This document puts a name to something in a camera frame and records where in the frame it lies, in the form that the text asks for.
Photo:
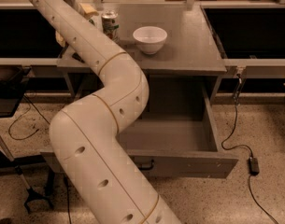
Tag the white ceramic bowl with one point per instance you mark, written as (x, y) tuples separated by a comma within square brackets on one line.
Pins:
[(149, 39)]

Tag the open grey top drawer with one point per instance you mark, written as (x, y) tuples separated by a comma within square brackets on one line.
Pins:
[(177, 130)]

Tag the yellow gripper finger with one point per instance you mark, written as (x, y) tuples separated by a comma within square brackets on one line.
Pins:
[(88, 11), (60, 40)]

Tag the black drawer handle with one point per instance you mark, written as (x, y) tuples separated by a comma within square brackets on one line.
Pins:
[(146, 166)]

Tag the grey cabinet with top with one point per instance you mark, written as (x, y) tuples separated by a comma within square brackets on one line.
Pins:
[(188, 50)]

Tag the dark tray on stand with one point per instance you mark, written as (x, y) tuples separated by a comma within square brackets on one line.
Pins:
[(13, 84)]

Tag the black tripod stand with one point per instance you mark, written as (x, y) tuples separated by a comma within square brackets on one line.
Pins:
[(32, 194)]

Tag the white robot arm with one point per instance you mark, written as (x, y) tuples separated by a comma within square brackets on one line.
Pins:
[(83, 135)]

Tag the white green upright can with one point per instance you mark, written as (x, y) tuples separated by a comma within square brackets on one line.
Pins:
[(111, 25)]

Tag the black power adapter with cable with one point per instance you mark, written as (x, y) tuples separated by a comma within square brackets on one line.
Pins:
[(253, 163)]

